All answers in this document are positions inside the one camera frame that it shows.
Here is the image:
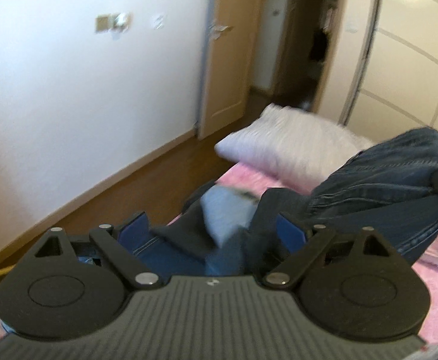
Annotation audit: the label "dark blue jeans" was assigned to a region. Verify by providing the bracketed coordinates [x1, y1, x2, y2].
[152, 127, 438, 275]

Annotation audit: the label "wooden bedroom door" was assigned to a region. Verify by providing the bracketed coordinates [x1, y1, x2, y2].
[197, 0, 263, 140]

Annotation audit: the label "white striped quilt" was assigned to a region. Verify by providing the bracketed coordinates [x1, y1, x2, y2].
[215, 104, 374, 192]

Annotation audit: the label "white sliding wardrobe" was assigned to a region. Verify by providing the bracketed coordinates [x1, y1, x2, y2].
[344, 0, 438, 141]

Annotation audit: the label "wall light switch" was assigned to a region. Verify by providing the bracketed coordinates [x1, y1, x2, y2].
[95, 12, 133, 33]

